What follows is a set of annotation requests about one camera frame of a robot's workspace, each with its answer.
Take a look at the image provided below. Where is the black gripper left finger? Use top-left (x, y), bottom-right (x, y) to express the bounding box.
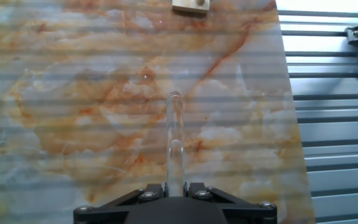
top-left (72, 182), bottom-right (168, 224)

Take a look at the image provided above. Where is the orange marble pattern mat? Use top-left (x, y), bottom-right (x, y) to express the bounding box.
top-left (0, 0), bottom-right (317, 224)

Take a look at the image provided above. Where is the wooden test tube rack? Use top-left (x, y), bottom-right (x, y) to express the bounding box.
top-left (171, 0), bottom-right (211, 15)

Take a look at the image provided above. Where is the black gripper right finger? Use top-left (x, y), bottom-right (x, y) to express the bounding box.
top-left (185, 182), bottom-right (278, 224)

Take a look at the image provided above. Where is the clear glass test tube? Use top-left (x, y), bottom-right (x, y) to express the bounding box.
top-left (165, 91), bottom-right (186, 198)

